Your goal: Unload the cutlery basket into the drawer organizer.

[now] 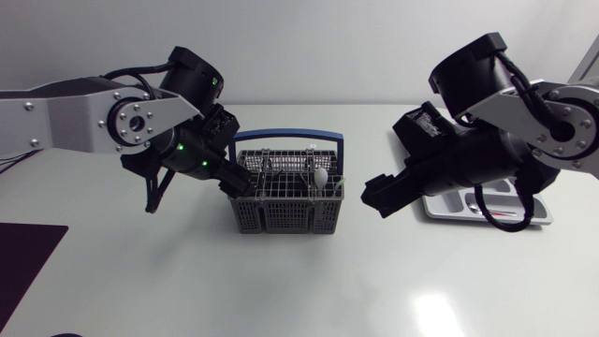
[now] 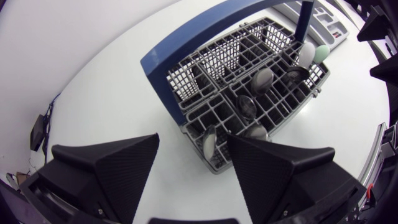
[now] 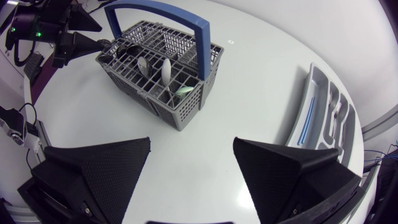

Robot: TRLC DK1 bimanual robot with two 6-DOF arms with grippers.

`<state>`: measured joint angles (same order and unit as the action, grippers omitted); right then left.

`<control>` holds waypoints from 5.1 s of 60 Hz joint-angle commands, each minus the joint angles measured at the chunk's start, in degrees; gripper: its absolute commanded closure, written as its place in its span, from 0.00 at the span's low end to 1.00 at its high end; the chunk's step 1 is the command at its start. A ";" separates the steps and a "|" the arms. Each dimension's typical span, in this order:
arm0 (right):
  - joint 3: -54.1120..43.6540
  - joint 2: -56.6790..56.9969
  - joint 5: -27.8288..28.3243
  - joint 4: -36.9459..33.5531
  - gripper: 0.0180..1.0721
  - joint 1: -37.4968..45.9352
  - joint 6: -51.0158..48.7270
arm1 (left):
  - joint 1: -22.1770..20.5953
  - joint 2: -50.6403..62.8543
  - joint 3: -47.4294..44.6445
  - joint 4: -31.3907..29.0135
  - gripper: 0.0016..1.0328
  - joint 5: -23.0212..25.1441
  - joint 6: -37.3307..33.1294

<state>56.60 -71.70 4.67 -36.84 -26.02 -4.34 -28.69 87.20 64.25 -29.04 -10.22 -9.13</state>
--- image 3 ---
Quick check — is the steel spoon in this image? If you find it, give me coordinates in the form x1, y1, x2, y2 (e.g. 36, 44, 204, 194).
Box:
137, 56, 153, 78

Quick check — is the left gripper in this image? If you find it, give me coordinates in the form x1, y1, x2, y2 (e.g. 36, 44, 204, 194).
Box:
39, 0, 106, 69

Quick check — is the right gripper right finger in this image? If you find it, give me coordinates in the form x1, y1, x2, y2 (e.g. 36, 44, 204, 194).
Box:
232, 136, 365, 224

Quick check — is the white plastic spoon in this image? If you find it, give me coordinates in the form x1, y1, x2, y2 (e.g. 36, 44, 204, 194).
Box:
160, 58, 173, 91

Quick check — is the grey cutlery basket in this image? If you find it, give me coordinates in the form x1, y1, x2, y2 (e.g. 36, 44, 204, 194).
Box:
95, 0, 225, 132

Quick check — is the grey cutlery tray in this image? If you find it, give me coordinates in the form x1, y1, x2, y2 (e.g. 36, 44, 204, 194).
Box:
285, 62, 357, 165

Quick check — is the black plastic spoon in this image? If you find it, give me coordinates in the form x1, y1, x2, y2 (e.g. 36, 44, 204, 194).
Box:
116, 44, 146, 59

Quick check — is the blue cable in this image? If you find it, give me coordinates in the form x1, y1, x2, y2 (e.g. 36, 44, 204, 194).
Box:
363, 143, 398, 163

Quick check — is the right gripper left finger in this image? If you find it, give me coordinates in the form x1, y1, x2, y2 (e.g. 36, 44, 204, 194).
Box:
17, 136, 152, 224

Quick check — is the blue plastic stick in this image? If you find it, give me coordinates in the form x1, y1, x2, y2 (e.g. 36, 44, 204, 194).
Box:
297, 96, 316, 146

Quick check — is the pale green plastic spoon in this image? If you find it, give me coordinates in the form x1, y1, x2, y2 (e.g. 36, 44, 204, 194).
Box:
174, 86, 195, 97

